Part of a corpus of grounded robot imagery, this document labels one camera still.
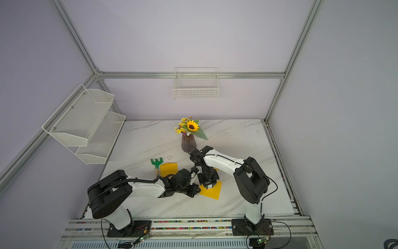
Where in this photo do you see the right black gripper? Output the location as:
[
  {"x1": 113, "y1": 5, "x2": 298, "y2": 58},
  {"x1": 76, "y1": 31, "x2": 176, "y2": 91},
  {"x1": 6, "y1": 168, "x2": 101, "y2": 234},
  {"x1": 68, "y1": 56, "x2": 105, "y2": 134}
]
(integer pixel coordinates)
[{"x1": 197, "y1": 166, "x2": 219, "y2": 188}]

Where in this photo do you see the yellow envelope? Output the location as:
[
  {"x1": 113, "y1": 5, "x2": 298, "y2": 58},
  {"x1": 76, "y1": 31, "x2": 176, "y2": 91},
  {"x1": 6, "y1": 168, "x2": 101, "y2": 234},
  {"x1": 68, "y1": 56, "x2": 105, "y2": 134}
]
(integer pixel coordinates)
[
  {"x1": 200, "y1": 181, "x2": 222, "y2": 200},
  {"x1": 160, "y1": 162, "x2": 178, "y2": 177}
]

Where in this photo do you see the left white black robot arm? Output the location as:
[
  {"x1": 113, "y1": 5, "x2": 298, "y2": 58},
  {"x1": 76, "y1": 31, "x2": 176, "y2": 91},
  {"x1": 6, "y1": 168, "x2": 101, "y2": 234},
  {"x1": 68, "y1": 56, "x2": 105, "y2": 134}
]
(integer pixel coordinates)
[{"x1": 87, "y1": 169, "x2": 201, "y2": 236}]

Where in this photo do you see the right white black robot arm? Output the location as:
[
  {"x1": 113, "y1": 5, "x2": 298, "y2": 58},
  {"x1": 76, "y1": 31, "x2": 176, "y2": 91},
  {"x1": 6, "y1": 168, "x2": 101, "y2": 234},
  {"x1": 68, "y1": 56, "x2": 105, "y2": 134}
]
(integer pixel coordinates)
[{"x1": 189, "y1": 146, "x2": 271, "y2": 226}]

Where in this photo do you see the brown ribbed vase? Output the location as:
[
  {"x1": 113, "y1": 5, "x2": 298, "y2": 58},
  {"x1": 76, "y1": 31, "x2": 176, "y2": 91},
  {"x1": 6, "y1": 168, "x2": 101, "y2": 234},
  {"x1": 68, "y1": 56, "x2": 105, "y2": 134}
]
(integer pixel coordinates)
[{"x1": 181, "y1": 133, "x2": 197, "y2": 153}]

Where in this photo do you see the sunflower bouquet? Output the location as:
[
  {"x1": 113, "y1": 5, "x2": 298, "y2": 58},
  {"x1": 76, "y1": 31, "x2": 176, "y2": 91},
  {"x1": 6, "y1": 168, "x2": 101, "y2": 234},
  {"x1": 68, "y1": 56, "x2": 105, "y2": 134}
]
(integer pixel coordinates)
[{"x1": 175, "y1": 116, "x2": 208, "y2": 140}]

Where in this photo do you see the white two-tier mesh shelf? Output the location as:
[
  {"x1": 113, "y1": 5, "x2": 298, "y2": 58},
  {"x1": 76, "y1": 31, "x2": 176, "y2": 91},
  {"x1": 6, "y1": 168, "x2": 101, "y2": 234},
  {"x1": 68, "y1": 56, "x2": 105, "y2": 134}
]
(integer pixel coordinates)
[{"x1": 42, "y1": 85, "x2": 125, "y2": 165}]

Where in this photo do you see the green toy rake wooden handle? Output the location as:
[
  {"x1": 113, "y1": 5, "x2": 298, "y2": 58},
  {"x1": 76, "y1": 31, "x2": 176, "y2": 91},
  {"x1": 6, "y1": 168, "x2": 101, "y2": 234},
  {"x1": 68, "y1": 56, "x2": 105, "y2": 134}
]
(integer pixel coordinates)
[{"x1": 151, "y1": 157, "x2": 163, "y2": 177}]

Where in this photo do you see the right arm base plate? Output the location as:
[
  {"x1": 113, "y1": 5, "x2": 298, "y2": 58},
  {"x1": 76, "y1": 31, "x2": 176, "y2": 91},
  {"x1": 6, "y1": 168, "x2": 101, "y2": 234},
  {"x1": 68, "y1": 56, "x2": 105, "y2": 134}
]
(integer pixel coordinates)
[{"x1": 231, "y1": 218, "x2": 274, "y2": 236}]

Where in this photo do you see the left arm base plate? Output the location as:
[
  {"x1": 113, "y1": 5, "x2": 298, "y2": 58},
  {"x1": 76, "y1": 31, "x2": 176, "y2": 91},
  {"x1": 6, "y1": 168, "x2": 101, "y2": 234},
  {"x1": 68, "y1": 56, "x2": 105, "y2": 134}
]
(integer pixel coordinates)
[{"x1": 107, "y1": 220, "x2": 152, "y2": 238}]

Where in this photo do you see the white wire wall basket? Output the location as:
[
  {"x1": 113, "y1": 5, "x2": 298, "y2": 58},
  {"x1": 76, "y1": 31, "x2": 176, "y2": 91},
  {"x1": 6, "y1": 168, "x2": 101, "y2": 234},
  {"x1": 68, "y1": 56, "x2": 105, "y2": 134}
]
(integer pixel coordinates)
[{"x1": 173, "y1": 67, "x2": 219, "y2": 100}]

